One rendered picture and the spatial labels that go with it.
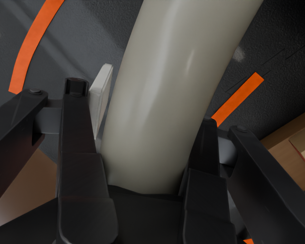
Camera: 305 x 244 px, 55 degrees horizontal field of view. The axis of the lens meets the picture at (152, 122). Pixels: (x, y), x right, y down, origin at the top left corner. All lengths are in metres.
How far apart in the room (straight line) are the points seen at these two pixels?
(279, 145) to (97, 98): 1.01
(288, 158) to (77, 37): 0.86
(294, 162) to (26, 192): 1.09
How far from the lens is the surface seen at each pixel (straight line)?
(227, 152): 0.16
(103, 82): 0.18
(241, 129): 0.16
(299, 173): 1.23
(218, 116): 1.12
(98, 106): 0.16
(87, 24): 1.05
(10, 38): 1.15
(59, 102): 0.16
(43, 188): 1.38
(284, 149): 1.16
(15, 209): 1.50
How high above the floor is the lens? 1.03
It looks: 67 degrees down
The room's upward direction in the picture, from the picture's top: 176 degrees counter-clockwise
